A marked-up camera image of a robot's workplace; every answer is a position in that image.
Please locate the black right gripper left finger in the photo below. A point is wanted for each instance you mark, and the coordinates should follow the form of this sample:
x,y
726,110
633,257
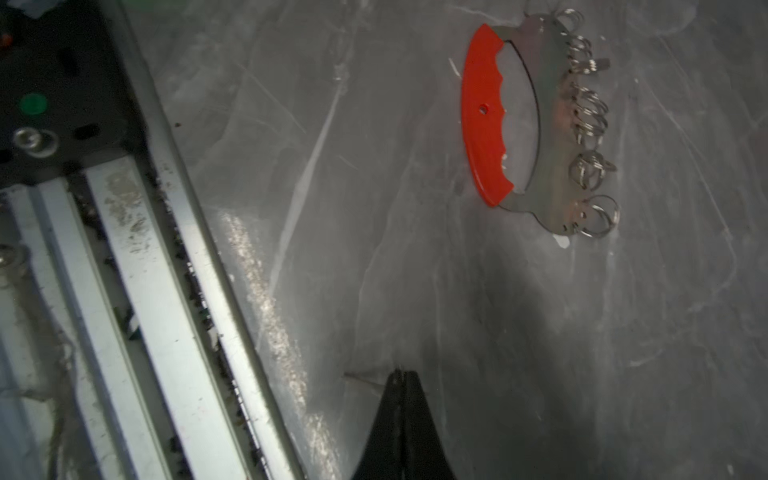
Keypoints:
x,y
382,455

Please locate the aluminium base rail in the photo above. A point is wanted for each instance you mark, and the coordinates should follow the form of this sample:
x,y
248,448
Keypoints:
x,y
150,330

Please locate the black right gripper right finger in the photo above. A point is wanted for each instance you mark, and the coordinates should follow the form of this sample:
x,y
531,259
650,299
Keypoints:
x,y
422,453

